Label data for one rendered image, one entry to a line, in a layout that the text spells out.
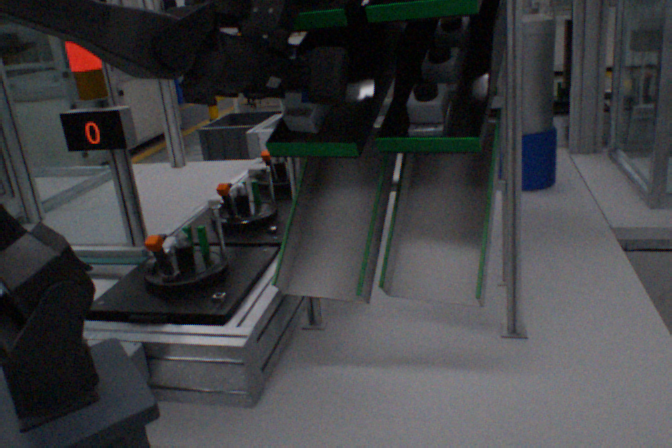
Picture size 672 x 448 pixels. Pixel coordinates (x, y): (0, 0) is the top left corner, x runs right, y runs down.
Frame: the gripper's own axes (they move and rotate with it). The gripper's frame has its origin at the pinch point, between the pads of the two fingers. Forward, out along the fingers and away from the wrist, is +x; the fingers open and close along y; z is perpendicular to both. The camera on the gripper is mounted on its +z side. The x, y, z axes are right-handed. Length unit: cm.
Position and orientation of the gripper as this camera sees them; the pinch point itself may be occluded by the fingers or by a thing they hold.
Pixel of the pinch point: (298, 79)
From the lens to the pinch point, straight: 72.2
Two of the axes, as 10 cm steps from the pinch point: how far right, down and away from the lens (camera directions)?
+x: 4.9, -0.5, 8.7
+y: -8.7, -1.4, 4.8
